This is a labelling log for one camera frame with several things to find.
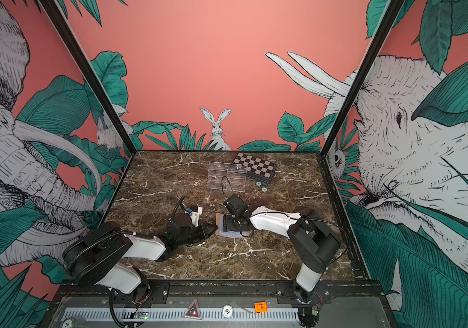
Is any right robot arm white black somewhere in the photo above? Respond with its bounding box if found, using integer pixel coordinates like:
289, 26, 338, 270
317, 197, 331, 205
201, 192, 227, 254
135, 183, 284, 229
220, 195, 341, 304

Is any folded checkered chess board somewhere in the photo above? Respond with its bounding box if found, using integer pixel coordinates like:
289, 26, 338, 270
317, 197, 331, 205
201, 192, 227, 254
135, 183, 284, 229
232, 153, 276, 184

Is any credit card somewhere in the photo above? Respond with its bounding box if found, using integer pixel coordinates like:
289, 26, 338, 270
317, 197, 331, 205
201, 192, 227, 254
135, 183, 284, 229
216, 228, 252, 239

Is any white round button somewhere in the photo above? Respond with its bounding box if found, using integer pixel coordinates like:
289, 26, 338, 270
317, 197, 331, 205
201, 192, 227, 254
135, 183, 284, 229
222, 305, 233, 318

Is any orange tag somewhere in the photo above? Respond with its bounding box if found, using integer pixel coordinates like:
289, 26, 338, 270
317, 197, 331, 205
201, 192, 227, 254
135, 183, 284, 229
254, 302, 268, 314

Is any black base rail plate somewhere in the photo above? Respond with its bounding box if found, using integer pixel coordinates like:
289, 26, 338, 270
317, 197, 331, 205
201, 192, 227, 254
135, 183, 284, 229
48, 279, 388, 312

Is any red warning triangle sticker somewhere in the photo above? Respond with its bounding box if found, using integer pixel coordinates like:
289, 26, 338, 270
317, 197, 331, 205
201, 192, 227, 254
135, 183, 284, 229
184, 299, 202, 320

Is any left black frame post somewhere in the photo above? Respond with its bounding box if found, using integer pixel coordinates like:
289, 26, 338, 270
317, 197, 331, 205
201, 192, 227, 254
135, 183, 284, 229
39, 0, 137, 156

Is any clear acrylic organizer box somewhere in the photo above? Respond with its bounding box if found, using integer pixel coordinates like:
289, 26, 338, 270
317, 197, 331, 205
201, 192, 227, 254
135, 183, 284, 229
207, 162, 247, 193

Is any right black frame post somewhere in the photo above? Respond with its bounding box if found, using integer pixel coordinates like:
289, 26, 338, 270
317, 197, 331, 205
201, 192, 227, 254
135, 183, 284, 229
321, 0, 404, 158

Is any black frame post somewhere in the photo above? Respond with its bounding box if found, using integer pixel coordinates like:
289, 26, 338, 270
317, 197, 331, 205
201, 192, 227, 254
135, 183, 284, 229
39, 0, 137, 156
321, 0, 404, 158

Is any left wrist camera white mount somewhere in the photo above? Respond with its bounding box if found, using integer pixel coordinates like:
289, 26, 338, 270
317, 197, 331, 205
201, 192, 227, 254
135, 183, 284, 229
187, 206, 203, 227

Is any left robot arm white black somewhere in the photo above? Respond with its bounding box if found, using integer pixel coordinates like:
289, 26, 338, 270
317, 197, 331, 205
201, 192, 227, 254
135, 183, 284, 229
63, 213, 217, 299

